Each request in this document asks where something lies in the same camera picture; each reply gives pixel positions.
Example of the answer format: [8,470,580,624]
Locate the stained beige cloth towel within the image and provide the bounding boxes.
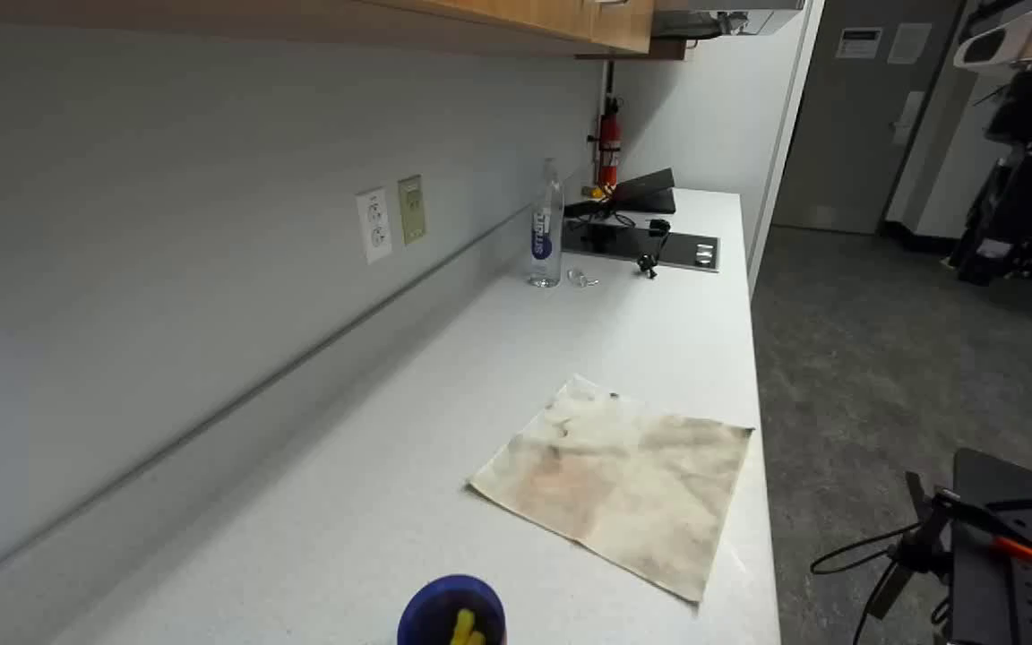
[467,373,758,610]

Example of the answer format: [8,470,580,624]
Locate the clear plastic water bottle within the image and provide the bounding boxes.
[521,156,564,290]

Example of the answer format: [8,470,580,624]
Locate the small black tripod clamp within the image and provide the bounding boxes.
[631,213,673,283]

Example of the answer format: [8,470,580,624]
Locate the red fire extinguisher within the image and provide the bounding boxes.
[588,93,625,200]

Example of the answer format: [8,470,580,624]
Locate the blue bowl yellow contents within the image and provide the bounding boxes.
[395,568,508,645]

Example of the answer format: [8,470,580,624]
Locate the yellow item inside cup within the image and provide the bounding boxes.
[447,604,492,645]

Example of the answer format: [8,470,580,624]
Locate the grey under-cabinet appliance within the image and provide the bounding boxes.
[648,0,807,46]

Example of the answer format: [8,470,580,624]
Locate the white door sign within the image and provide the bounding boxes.
[883,16,935,66]
[834,23,883,63]

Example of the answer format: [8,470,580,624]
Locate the black background equipment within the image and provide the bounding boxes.
[948,145,1032,285]

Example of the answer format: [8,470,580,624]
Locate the beige wall plate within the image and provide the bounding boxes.
[395,172,428,246]

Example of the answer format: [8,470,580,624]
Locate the white wall power outlet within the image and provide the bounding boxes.
[353,182,398,267]

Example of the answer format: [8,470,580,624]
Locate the black flat base plate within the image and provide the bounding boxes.
[560,213,723,275]

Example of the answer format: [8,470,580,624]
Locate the wooden wall cabinet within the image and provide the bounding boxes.
[0,0,655,56]

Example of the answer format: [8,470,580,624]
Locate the thin black floor cable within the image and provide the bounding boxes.
[807,519,926,645]

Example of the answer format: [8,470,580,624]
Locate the metal door handle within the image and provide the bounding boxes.
[891,86,926,150]

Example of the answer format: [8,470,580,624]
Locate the orange-handled black clamp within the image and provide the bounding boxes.
[902,470,1032,568]

